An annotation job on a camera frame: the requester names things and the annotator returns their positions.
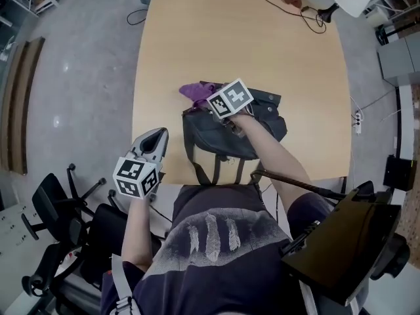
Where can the person's left forearm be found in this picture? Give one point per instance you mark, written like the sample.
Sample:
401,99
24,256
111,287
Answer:
138,235

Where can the black coat rack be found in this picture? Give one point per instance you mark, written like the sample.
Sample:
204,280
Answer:
382,33

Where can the black office chair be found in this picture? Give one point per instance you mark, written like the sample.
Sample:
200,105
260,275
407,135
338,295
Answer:
395,258
105,235
49,202

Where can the grey metal cabinet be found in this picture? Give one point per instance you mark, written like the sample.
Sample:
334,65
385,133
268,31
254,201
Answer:
400,61

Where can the black fabric bag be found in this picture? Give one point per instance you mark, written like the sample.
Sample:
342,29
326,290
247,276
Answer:
210,133

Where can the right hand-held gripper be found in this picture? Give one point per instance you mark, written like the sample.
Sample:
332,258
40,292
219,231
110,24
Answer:
231,98

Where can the purple cloth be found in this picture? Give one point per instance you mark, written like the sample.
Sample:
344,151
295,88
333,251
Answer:
195,90

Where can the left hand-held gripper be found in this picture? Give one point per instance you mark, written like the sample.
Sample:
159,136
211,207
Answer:
134,176

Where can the wooden planks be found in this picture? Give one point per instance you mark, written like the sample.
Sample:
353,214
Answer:
19,110

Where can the white power strip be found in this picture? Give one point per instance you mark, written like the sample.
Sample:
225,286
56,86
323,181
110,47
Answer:
358,123

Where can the black box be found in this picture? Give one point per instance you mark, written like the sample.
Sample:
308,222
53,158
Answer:
398,172

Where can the white perforated board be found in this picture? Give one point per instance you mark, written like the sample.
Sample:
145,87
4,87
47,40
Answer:
13,231

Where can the person's right forearm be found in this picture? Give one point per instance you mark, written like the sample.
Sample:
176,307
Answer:
272,156

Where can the person's dark printed shirt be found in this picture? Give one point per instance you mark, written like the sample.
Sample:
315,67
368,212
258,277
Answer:
213,274

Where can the white waste bin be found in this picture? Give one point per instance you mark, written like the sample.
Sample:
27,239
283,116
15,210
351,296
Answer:
377,15

